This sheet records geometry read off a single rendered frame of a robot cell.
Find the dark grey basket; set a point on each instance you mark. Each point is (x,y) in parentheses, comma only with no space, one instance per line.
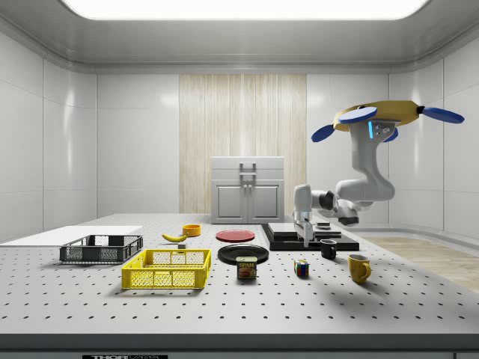
(75,254)

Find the white cabinet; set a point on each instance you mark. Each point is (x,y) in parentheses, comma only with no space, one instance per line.
(247,194)

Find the yellow basket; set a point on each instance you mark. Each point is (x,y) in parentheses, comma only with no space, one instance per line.
(164,278)

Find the drone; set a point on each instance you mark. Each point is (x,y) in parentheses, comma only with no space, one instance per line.
(389,110)

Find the white board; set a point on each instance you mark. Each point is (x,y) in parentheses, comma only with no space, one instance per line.
(56,235)

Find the yellow mug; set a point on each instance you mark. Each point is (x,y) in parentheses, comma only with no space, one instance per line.
(357,270)

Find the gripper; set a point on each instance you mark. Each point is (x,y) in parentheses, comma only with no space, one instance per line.
(302,217)

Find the red plate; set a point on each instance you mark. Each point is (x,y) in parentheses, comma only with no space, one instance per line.
(235,235)

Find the banana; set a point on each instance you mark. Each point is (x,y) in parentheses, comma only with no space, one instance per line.
(175,238)

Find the black stove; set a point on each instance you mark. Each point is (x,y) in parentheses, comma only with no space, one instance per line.
(284,243)

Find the puzzle cube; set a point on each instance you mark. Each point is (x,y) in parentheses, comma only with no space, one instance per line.
(301,268)

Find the black plate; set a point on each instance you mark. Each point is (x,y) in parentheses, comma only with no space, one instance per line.
(234,251)

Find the black mug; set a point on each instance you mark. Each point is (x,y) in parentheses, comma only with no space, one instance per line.
(328,250)

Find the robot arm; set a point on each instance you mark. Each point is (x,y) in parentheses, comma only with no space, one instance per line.
(368,187)

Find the yellow bowl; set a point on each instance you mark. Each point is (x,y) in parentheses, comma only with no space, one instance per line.
(191,231)

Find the flat-sided can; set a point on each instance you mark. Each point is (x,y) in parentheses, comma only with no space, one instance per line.
(246,268)

